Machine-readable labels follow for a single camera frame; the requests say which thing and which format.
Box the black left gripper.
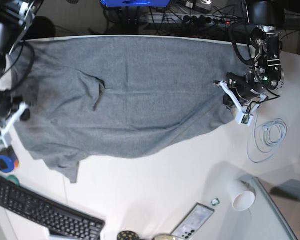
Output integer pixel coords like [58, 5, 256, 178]
[222, 72, 251, 118]

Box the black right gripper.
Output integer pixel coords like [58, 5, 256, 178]
[13, 96, 31, 122]

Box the grey t-shirt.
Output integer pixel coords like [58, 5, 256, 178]
[14, 36, 247, 183]

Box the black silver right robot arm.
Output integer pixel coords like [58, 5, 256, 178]
[0, 0, 43, 121]

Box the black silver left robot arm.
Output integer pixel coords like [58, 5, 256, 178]
[217, 0, 286, 124]

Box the blue black tape measure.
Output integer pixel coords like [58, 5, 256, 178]
[0, 145, 19, 174]

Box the green tape roll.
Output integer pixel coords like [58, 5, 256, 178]
[6, 175, 20, 187]

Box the black power strip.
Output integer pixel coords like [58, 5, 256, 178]
[182, 15, 240, 28]

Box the white paper cup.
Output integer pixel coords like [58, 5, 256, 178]
[227, 180, 256, 212]

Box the black computer keyboard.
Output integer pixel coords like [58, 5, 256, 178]
[0, 176, 106, 240]

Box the small green white packet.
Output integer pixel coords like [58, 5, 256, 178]
[210, 197, 220, 207]

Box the glass side table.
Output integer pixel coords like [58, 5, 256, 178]
[236, 175, 300, 240]

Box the smartphone with clear case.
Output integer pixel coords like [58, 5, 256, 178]
[171, 203, 215, 240]

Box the black dotted round lid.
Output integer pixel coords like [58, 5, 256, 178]
[117, 231, 140, 240]

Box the olive round container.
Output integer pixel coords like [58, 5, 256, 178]
[152, 233, 176, 240]

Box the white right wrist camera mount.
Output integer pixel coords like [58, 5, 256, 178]
[0, 102, 29, 149]

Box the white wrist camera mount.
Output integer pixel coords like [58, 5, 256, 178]
[0, 102, 29, 149]
[214, 79, 268, 127]

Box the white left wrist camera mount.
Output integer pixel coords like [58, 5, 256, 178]
[214, 79, 268, 127]

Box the white coiled charging cable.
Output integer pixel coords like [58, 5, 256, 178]
[246, 109, 288, 164]

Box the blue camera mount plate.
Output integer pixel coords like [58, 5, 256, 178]
[100, 0, 170, 8]

